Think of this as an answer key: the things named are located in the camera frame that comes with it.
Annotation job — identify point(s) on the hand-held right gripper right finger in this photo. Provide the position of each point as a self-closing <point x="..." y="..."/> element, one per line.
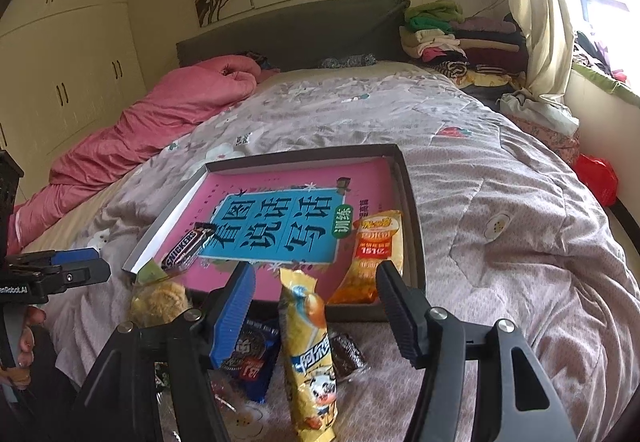
<point x="400" y="312"/>

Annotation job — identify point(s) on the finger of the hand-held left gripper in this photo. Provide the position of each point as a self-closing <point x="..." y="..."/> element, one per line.
<point x="75" y="255"/>
<point x="85" y="272"/>

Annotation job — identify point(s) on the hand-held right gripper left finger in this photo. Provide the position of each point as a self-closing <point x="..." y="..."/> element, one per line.
<point x="232" y="312"/>

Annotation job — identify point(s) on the blue cookie packet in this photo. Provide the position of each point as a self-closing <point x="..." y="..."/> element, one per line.
<point x="255" y="362"/>

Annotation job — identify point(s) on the green pastry packet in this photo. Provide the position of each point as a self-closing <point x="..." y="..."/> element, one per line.
<point x="150" y="273"/>

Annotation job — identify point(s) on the dark brown candy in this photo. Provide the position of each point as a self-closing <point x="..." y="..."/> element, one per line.
<point x="347" y="354"/>

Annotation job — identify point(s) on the orange rice cracker packet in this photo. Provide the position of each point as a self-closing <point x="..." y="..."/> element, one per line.
<point x="375" y="247"/>

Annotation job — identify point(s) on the meat floss cake packet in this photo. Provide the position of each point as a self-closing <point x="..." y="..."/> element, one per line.
<point x="160" y="299"/>

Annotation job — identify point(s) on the brown chocolate bar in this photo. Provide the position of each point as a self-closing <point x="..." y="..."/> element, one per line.
<point x="182" y="249"/>

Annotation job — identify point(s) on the yellow snack stick packet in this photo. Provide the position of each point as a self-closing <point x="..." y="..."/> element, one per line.
<point x="305" y="347"/>

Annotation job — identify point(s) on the dark cardboard box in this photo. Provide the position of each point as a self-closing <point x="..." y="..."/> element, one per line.
<point x="407" y="202"/>

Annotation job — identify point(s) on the person's left hand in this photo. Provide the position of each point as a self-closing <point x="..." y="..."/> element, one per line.
<point x="26" y="347"/>

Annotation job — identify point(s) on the beige bed sheet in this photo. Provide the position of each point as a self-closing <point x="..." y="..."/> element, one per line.
<point x="70" y="227"/>

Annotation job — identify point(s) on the pink and blue book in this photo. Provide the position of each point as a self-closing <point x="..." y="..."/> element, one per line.
<point x="300" y="172"/>

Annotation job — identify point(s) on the pink quilt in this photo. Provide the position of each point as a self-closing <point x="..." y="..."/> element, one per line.
<point x="150" y="112"/>

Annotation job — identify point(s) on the cream wardrobe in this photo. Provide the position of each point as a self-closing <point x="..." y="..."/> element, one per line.
<point x="60" y="47"/>

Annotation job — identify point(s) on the pink floral cloth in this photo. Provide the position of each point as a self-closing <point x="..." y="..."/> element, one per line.
<point x="550" y="142"/>

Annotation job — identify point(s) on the red plastic bag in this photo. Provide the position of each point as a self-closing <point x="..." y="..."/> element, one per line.
<point x="595" y="177"/>

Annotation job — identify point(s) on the white crumpled garment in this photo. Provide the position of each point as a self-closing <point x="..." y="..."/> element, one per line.
<point x="540" y="114"/>

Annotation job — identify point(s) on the dark cloth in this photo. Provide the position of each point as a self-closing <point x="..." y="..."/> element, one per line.
<point x="257" y="59"/>

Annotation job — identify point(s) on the dark patterned pillow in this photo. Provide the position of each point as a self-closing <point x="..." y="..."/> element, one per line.
<point x="347" y="60"/>

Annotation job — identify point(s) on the pile of folded clothes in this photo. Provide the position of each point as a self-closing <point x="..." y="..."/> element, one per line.
<point x="465" y="47"/>

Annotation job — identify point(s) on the grey bed headboard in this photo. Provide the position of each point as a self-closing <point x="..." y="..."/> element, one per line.
<point x="300" y="32"/>

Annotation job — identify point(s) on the green sill mat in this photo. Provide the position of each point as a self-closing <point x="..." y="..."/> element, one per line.
<point x="610" y="87"/>

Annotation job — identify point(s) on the cream curtain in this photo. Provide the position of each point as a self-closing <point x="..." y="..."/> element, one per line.
<point x="540" y="22"/>

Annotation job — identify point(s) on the heap of clothes on sill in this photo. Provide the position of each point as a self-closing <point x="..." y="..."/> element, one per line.
<point x="600" y="57"/>

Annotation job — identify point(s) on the dark bed frame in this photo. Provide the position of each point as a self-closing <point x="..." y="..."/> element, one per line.
<point x="627" y="222"/>

